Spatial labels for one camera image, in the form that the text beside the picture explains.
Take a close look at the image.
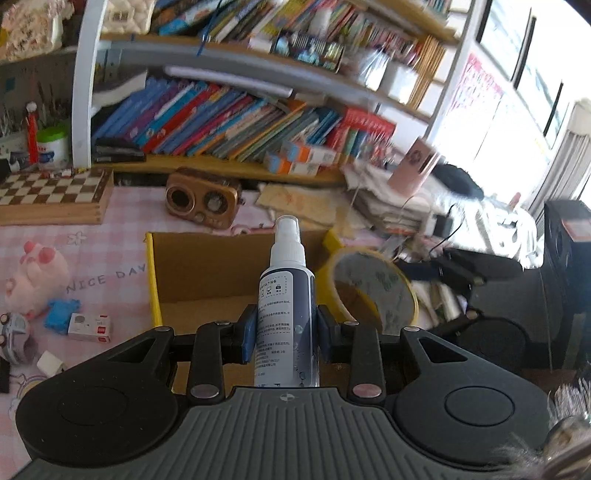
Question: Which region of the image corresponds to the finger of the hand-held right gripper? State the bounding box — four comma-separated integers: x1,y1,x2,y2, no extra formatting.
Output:
433,308,485,337
396,258,485,289

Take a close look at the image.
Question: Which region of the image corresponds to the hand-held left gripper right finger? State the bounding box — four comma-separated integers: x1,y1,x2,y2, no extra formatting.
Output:
317,305,469,400

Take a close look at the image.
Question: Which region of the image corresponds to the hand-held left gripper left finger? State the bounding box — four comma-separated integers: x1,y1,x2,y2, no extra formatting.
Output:
104,305,257,400

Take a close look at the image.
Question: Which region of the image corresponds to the yellow tape roll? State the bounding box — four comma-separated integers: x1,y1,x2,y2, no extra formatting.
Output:
318,246,420,334

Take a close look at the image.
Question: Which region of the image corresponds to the white spray bottle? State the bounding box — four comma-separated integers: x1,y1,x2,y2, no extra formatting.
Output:
254,215,319,387

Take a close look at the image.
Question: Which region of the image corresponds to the yellow cardboard box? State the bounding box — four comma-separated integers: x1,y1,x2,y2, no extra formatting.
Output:
144,228,352,391

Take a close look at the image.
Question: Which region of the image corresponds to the small white red-label box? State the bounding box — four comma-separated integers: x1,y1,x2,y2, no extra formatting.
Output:
68,313,114,343

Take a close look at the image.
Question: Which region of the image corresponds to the pink plush pig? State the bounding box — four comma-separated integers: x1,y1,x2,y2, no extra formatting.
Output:
4,241,70,321

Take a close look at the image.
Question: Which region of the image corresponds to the pink checked desktop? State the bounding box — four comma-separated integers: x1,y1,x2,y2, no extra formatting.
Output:
0,175,393,428

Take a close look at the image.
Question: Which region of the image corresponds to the black floor speaker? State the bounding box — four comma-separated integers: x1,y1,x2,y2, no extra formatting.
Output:
544,198,591,370

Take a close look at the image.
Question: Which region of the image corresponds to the stack of papers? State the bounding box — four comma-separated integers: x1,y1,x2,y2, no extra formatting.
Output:
256,166,446,241

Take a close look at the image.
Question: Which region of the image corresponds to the black cloth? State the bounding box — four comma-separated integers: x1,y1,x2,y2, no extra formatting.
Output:
434,162,485,200

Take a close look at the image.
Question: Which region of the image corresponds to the pink cup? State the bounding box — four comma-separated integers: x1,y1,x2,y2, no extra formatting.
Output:
387,137,439,195

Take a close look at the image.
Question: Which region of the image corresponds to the grey fur trim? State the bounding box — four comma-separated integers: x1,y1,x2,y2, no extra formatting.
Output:
489,378,591,480

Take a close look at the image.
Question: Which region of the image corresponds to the wooden retro speaker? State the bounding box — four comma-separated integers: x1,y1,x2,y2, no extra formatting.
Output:
165,167,243,230

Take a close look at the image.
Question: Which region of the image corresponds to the orange and white box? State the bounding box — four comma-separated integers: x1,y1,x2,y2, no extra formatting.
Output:
264,154,320,177
281,141,339,166

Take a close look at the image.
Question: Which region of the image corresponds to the blue plush toy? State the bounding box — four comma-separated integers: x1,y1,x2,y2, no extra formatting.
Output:
45,299,81,330

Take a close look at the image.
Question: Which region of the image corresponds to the white radiator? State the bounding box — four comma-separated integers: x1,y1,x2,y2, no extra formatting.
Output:
526,99,591,223

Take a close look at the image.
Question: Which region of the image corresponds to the small white eraser block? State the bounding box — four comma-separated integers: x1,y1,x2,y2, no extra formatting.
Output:
36,351,66,376

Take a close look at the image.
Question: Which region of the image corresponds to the row of colourful books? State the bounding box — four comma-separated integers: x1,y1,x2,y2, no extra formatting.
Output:
91,78,398,163

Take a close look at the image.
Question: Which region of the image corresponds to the stack of black notebooks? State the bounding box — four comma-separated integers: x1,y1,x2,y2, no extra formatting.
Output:
93,137,147,163

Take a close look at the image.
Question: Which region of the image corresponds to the small toy car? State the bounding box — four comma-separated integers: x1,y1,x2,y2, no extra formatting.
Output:
0,312,35,365

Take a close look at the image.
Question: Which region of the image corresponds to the wooden chessboard box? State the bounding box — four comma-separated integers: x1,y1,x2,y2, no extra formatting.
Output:
0,167,115,226

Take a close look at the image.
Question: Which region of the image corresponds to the row of thin picture books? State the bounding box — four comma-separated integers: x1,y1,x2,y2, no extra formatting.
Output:
152,0,462,109

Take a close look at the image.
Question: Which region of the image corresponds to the white jar green lid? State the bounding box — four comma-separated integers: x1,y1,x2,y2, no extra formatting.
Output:
36,126,71,172

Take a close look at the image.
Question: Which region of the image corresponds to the red tassel ornament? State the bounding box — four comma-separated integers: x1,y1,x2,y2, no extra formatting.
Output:
25,102,40,165

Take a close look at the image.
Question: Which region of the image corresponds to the white wooden bookshelf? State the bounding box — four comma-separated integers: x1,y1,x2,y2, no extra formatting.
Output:
71,0,477,186

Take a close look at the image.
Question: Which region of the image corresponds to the white quilted handbag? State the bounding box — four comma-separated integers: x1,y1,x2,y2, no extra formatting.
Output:
102,0,156,36

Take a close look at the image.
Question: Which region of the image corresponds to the floral cloth bag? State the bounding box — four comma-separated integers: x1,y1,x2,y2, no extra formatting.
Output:
0,0,64,62

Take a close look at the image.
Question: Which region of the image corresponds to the pink wall poster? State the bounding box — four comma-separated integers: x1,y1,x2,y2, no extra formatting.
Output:
443,53,505,140

